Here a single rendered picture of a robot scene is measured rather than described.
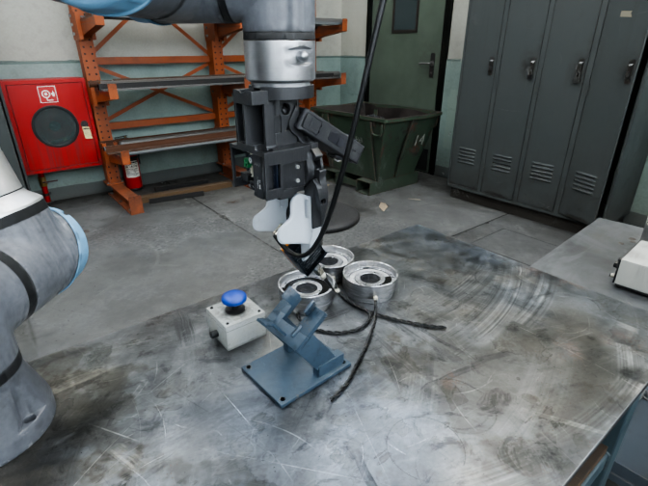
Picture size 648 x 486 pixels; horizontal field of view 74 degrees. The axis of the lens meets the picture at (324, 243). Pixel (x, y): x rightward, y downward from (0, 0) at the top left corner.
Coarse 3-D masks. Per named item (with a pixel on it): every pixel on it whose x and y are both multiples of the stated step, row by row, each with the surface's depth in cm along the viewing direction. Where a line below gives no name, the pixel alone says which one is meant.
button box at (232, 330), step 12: (216, 312) 69; (228, 312) 69; (240, 312) 69; (252, 312) 69; (264, 312) 70; (216, 324) 69; (228, 324) 66; (240, 324) 67; (252, 324) 69; (216, 336) 69; (228, 336) 67; (240, 336) 68; (252, 336) 70; (228, 348) 67
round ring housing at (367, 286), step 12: (348, 264) 85; (360, 264) 87; (372, 264) 87; (384, 264) 86; (348, 276) 84; (360, 276) 84; (372, 276) 85; (396, 276) 81; (348, 288) 80; (360, 288) 78; (372, 288) 78; (384, 288) 78; (396, 288) 82; (360, 300) 80; (372, 300) 80; (384, 300) 80
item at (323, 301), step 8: (296, 272) 83; (312, 272) 84; (280, 280) 80; (288, 280) 82; (328, 280) 82; (280, 288) 77; (296, 288) 80; (304, 288) 82; (312, 288) 81; (320, 288) 79; (280, 296) 78; (312, 296) 75; (320, 296) 75; (328, 296) 76; (304, 304) 75; (320, 304) 76; (328, 304) 77; (304, 312) 76
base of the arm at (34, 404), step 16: (16, 368) 51; (32, 368) 55; (0, 384) 49; (16, 384) 51; (32, 384) 53; (0, 400) 49; (16, 400) 51; (32, 400) 52; (48, 400) 55; (0, 416) 49; (16, 416) 50; (32, 416) 53; (48, 416) 54; (0, 432) 49; (16, 432) 50; (32, 432) 52; (0, 448) 49; (16, 448) 50; (0, 464) 49
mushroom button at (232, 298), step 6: (228, 294) 69; (234, 294) 69; (240, 294) 69; (222, 300) 68; (228, 300) 68; (234, 300) 68; (240, 300) 68; (246, 300) 69; (228, 306) 68; (234, 306) 68
